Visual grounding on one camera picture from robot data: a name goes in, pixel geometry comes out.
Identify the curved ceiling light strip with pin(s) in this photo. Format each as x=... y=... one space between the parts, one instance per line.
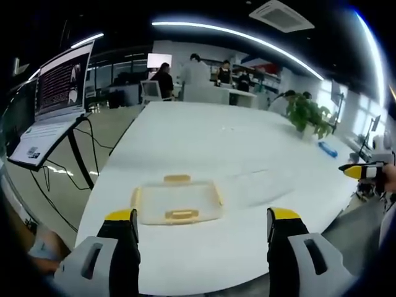
x=376 y=52

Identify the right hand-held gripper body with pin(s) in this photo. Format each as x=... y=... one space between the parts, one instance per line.
x=383 y=148

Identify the open silver laptop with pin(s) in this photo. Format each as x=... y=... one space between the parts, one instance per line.
x=58 y=99

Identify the clear container with yellow clasps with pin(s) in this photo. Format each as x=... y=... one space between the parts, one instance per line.
x=178 y=201

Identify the green potted plant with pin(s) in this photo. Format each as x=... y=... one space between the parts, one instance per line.
x=309 y=114

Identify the black desk monitor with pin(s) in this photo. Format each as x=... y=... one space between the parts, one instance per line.
x=375 y=127

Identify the black laptop stand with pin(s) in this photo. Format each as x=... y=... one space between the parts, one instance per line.
x=79 y=154

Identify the ceiling air vent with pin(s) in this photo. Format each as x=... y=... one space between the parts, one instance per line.
x=281 y=15

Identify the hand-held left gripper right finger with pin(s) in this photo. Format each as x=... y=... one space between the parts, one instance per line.
x=287 y=244

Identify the person's own clothing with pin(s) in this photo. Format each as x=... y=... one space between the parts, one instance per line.
x=389 y=222

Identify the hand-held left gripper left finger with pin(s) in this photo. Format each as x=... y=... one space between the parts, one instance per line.
x=119 y=244

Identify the white office chair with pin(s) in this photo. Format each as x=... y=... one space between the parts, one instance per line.
x=151 y=90

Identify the short ceiling light strip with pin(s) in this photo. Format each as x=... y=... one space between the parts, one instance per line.
x=88 y=40

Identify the blue flat object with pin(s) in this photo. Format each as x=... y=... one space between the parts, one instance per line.
x=327 y=149

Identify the white wall screen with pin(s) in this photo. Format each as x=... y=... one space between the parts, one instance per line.
x=159 y=60

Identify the white counter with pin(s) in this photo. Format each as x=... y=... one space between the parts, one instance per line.
x=216 y=94

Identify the person's right hand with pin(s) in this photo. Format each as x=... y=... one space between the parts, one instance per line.
x=389 y=178

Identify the long ceiling light strip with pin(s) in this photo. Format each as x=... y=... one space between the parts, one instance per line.
x=247 y=38

